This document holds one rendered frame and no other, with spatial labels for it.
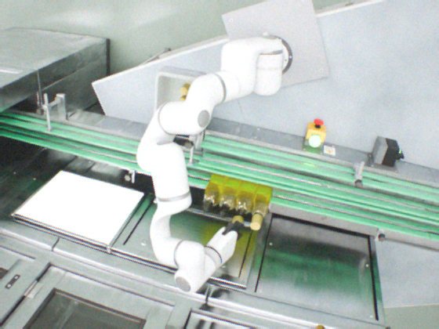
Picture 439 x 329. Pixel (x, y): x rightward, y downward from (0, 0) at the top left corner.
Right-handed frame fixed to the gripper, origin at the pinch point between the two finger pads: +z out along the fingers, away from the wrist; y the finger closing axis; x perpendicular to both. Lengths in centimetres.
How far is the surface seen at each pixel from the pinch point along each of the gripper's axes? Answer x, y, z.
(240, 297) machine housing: -10.7, -13.6, -11.8
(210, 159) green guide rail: 25.1, 6.6, 22.2
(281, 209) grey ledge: -2.6, -11.2, 36.0
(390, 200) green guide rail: -41, 7, 44
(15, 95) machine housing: 111, 15, -6
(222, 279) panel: -2.6, -12.7, -9.6
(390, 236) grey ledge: -48, -12, 51
